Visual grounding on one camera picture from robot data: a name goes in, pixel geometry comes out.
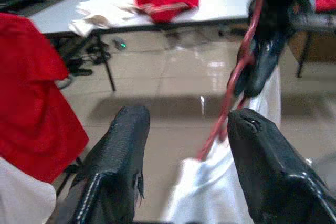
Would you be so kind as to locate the dark red plastic hanger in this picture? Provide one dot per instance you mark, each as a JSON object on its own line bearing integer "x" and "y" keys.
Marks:
{"x": 226, "y": 106}

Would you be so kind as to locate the white garment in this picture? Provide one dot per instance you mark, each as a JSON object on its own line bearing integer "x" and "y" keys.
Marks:
{"x": 105, "y": 6}

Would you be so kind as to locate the white shirt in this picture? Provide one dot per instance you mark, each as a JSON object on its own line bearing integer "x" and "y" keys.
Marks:
{"x": 204, "y": 195}
{"x": 23, "y": 200}

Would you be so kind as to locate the white table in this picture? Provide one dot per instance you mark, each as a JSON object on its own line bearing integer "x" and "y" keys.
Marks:
{"x": 223, "y": 1}

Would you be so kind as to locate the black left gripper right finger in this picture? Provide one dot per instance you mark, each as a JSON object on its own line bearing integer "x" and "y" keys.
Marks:
{"x": 267, "y": 171}

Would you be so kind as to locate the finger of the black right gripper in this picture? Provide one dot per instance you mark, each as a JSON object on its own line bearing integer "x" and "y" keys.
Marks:
{"x": 265, "y": 66}
{"x": 241, "y": 85}

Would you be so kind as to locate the red shirt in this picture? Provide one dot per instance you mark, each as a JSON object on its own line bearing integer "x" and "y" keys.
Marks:
{"x": 31, "y": 103}

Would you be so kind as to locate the metal clothes rack black frame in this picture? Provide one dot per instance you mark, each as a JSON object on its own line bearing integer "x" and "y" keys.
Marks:
{"x": 70, "y": 169}

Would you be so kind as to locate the brown wooden desk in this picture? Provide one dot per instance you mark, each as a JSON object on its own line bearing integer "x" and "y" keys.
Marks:
{"x": 320, "y": 45}

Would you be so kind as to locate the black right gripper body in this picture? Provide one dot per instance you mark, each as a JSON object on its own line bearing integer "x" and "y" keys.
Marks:
{"x": 275, "y": 22}

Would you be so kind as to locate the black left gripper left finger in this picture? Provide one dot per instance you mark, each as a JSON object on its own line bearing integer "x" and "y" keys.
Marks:
{"x": 118, "y": 150}

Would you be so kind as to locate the small device green light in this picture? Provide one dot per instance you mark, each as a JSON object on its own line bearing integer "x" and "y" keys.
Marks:
{"x": 120, "y": 44}

